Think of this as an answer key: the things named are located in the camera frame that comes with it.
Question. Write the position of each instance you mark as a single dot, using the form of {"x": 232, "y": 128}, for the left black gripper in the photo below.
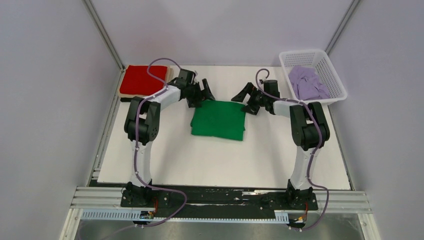
{"x": 203, "y": 95}

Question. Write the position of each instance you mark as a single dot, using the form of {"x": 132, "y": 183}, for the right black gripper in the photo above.
{"x": 251, "y": 108}

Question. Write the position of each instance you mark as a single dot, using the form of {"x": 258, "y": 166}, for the green t shirt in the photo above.
{"x": 221, "y": 119}

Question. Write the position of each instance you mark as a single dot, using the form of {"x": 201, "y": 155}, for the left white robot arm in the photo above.
{"x": 142, "y": 125}

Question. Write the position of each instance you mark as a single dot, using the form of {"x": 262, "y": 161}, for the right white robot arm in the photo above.
{"x": 309, "y": 131}

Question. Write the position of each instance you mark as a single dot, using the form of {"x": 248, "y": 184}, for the purple t shirt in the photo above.
{"x": 306, "y": 84}

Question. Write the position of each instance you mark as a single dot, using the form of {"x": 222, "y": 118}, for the folded red t shirt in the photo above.
{"x": 137, "y": 82}

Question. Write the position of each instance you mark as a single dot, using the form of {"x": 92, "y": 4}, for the white plastic basket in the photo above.
{"x": 319, "y": 60}

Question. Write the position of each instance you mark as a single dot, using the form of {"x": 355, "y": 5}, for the folded black t shirt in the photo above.
{"x": 125, "y": 99}

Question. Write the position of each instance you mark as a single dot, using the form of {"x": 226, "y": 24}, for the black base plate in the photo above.
{"x": 214, "y": 202}

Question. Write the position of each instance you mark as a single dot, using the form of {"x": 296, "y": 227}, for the white slotted cable duct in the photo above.
{"x": 143, "y": 216}

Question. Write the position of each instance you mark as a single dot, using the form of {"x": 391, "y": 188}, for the aluminium rail frame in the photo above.
{"x": 340, "y": 201}

